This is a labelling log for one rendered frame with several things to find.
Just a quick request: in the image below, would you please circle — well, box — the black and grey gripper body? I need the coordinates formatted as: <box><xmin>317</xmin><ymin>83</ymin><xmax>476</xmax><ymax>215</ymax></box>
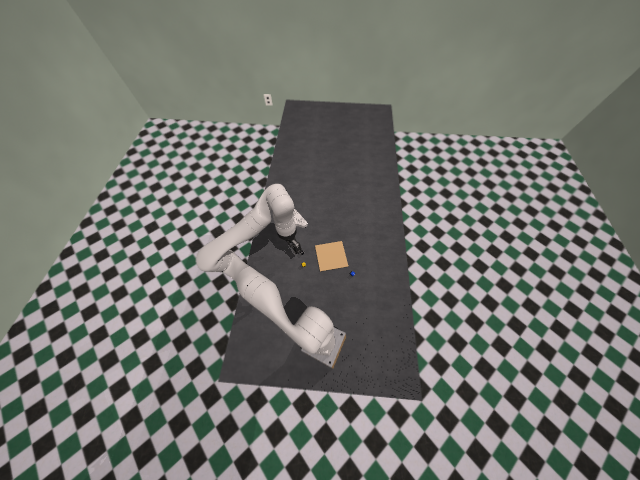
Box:
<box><xmin>277</xmin><ymin>230</ymin><xmax>297</xmax><ymax>243</ymax></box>

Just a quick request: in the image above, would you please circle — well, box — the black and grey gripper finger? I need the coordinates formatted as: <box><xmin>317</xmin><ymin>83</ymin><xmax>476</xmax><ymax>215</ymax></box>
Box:
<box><xmin>286</xmin><ymin>238</ymin><xmax>302</xmax><ymax>254</ymax></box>

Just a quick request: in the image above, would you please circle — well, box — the peach flat mat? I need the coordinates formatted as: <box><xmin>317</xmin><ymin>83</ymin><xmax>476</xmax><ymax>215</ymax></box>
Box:
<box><xmin>315</xmin><ymin>241</ymin><xmax>348</xmax><ymax>271</ymax></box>

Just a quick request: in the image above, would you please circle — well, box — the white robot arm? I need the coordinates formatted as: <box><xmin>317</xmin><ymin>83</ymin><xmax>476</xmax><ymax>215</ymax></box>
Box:
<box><xmin>196</xmin><ymin>184</ymin><xmax>335</xmax><ymax>356</ymax></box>

